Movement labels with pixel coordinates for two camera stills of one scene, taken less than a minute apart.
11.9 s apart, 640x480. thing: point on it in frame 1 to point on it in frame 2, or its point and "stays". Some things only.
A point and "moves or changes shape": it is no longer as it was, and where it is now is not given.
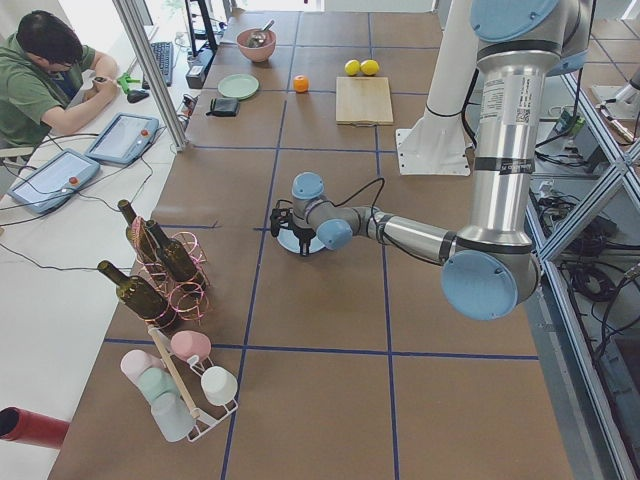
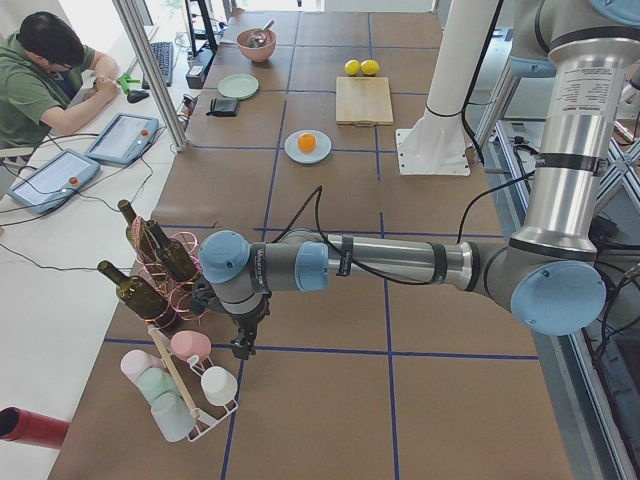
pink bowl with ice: (256, 44) stays
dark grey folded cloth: (224, 107) stays
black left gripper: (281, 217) to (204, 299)
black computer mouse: (135, 96) stays
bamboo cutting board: (363, 101) stays
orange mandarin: (300, 84) to (307, 142)
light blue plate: (289, 240) moves or changes shape
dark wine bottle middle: (176, 257) stays
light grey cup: (173, 417) stays
